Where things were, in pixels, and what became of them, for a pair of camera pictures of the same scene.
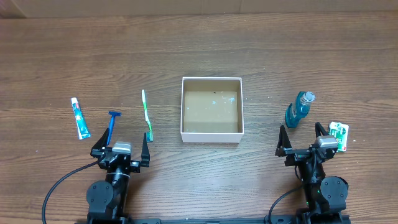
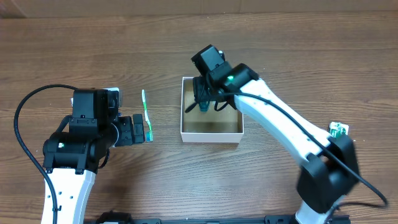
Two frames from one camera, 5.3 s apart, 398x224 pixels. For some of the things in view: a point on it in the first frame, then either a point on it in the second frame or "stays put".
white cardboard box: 212,109 stays put
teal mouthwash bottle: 300,109 → 203,106
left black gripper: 115,159 → 127,131
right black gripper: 304,154 → 201,90
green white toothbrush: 149,135 stays put
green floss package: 340,132 stays put
